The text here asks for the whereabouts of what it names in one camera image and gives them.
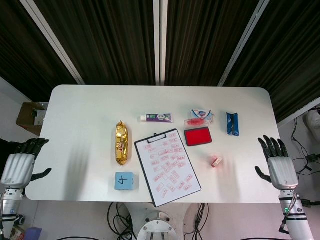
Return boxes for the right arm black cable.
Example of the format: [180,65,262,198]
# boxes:
[279,193,301,236]

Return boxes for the clear ink pad lid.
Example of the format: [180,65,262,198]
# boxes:
[183,117,210,130]

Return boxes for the white frame rail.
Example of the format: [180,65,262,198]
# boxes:
[276,96,320,124]

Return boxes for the grey caster wheel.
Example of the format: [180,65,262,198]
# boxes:
[11,214,27,226]

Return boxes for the black clipboard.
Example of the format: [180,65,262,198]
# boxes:
[134,128,203,208]

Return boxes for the purple block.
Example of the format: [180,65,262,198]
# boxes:
[26,227,42,240]

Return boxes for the colourful printed box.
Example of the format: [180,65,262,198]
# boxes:
[6,224,26,240]

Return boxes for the blue biscuit package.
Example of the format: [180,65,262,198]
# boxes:
[225,111,241,137]

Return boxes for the white frame post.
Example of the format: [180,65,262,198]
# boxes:
[217,0,275,87]
[153,0,169,86]
[19,0,85,85]

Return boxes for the dark pleated curtain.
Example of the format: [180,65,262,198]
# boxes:
[0,0,320,123]

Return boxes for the gold foil snack package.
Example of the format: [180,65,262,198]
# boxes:
[114,120,130,166]

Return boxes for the brown cardboard box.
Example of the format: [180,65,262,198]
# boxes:
[16,101,49,137]

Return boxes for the blue foam number cube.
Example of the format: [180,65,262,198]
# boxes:
[114,171,138,193]

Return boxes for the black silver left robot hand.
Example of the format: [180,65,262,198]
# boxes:
[0,137,53,189]

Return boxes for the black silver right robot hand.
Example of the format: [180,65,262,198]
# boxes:
[254,135,299,191]

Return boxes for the white blue soap package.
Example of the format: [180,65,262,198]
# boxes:
[188,108,216,125]

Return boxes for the purple white toothpaste tube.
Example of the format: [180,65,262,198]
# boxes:
[139,112,174,124]

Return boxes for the white robot torso base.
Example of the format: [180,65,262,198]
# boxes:
[122,202,193,240]

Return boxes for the red ink pad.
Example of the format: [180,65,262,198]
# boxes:
[184,126,213,147]

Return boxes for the black floor cable bundle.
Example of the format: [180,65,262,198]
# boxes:
[287,117,320,175]
[183,202,213,240]
[107,202,137,240]

